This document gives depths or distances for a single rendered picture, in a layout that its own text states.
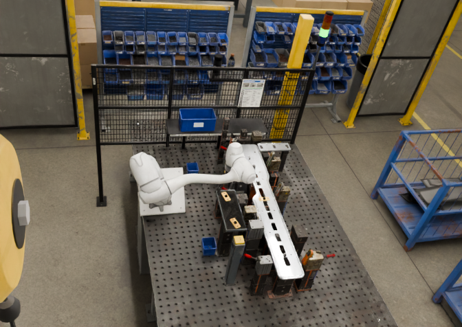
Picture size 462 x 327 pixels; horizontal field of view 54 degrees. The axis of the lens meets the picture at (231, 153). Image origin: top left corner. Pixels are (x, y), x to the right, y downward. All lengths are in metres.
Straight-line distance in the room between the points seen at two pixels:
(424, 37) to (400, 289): 3.13
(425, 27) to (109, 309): 4.71
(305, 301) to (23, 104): 3.55
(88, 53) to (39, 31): 1.21
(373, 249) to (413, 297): 0.59
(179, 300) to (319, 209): 1.48
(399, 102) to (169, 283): 4.45
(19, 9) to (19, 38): 0.29
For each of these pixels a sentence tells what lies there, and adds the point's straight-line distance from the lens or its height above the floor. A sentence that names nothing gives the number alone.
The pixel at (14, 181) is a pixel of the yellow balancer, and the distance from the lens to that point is 0.42.
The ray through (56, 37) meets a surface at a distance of 4.84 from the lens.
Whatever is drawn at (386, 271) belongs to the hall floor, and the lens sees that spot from 4.72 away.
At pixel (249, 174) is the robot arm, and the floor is 1.58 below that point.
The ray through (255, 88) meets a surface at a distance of 4.02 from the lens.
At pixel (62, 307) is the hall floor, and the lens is 4.02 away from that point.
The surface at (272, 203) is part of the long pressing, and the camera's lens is 3.43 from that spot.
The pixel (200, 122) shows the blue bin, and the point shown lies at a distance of 3.87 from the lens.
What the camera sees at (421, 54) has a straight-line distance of 6.33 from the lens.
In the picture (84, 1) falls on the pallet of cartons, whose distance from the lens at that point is 7.12.
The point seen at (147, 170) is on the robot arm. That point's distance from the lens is 2.77.
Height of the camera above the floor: 3.39
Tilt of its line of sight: 39 degrees down
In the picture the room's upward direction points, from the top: 10 degrees clockwise
